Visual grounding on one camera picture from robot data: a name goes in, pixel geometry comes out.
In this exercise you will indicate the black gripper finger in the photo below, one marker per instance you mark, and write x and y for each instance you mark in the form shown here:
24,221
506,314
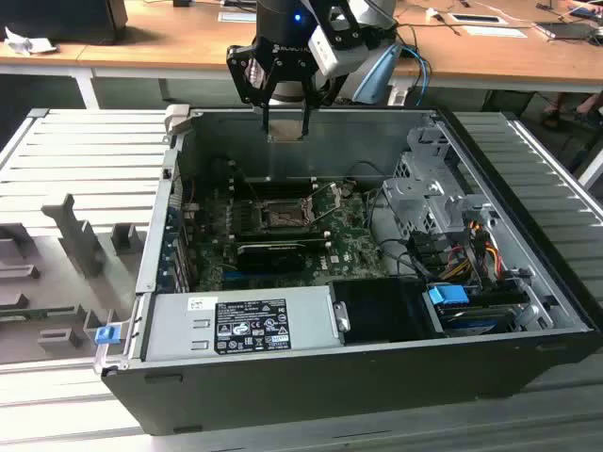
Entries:
306,122
240,70

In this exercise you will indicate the small CPU plate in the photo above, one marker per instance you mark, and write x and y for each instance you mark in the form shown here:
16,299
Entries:
286,133

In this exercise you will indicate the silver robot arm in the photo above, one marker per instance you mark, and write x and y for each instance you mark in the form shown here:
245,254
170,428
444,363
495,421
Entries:
377,70

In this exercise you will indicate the CPU socket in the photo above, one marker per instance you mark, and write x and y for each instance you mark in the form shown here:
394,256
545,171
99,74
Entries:
282,216

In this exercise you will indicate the blue expansion slot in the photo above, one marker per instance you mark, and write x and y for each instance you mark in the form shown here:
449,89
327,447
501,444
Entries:
231,274

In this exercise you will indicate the round coin battery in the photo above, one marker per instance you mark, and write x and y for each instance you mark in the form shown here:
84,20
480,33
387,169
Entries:
347,189

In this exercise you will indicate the grey plastic case latch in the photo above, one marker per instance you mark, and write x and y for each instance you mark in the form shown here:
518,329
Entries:
176,117

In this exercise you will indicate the wooden desk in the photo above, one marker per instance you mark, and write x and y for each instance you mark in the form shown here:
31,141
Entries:
141,42

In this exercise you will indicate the green motherboard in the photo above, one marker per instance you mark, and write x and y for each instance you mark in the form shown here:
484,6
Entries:
348,245

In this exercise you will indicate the silver metal drive cage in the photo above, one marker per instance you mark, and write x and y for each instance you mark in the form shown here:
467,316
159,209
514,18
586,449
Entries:
414,198

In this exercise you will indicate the black box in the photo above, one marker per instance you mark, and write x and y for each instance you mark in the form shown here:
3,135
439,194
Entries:
61,19

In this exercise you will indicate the crumpled white paper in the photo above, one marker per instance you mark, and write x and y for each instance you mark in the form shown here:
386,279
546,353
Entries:
28,44

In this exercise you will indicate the blue disk carrier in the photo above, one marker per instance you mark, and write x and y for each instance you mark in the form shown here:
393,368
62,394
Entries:
445,296

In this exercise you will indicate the grey parts rack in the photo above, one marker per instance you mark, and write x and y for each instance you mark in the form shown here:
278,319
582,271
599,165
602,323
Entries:
70,226

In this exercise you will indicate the grey power supply unit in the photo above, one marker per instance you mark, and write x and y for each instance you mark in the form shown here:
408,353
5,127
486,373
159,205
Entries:
169,329

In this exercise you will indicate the hard disk drive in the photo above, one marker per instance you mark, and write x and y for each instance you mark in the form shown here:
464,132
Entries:
471,325

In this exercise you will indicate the black PC case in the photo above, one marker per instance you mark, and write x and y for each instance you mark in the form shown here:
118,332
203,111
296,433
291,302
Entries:
330,391

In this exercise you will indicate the dark tablet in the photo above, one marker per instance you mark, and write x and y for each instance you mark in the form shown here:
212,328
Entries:
565,30

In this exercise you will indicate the person's bare leg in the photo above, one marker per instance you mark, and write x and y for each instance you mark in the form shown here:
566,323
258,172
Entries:
589,101

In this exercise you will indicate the blue plastic case latch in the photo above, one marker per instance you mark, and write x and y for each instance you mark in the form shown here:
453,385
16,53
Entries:
106,335

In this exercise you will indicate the green RAM stick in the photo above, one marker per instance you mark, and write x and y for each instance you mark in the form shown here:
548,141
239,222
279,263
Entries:
37,311

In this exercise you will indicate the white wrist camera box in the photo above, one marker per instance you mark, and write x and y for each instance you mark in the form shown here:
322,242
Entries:
325,52

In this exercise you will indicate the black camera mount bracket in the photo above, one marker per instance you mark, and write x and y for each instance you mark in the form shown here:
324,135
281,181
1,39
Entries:
341,23

